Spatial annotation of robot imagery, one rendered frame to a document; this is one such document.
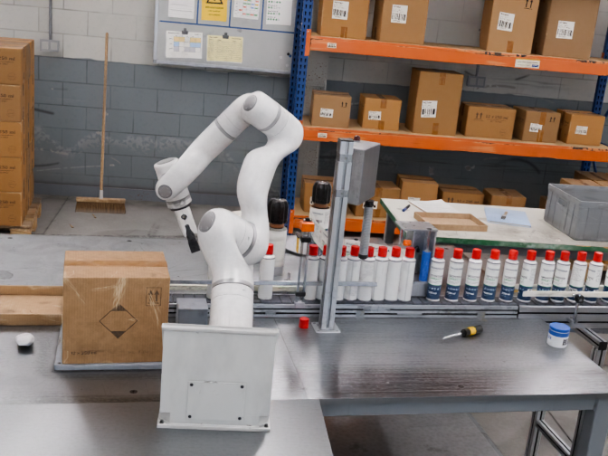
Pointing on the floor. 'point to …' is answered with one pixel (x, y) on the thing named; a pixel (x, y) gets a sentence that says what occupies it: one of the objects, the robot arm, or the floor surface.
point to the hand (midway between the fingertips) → (194, 246)
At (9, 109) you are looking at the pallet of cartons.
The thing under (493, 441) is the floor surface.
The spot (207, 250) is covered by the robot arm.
